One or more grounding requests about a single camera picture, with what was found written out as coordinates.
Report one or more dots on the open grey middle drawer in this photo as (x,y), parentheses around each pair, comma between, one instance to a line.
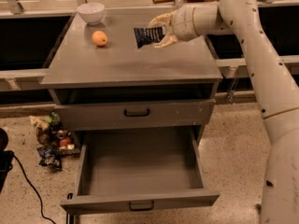
(146,164)

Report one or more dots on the grey drawer cabinet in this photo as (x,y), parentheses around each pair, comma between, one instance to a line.
(81,73)

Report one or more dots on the white ceramic bowl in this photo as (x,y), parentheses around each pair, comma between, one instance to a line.
(92,13)

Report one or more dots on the dark blue chip bag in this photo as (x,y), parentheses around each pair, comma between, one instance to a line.
(49,157)

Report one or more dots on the pile of snack packages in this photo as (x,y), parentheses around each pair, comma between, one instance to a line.
(46,130)

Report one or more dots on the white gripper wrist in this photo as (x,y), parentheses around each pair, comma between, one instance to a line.
(182,24)

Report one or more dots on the black top drawer handle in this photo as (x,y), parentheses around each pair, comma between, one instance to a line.
(134,114)

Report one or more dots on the black device at left edge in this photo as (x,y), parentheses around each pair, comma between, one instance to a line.
(6,157)

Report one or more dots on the closed grey top drawer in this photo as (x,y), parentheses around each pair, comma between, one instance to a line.
(110,116)

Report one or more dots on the black middle drawer handle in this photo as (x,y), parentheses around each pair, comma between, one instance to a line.
(141,206)

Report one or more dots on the red soda can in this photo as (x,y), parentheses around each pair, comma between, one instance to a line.
(64,139)

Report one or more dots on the black drawer handle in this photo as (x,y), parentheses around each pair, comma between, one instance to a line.
(134,114)
(141,206)

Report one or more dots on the dark blue rxbar wrapper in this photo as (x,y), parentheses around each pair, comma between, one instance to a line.
(147,36)

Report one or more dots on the orange fruit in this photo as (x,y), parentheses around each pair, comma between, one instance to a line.
(99,38)

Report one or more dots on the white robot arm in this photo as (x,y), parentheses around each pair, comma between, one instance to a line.
(276,92)

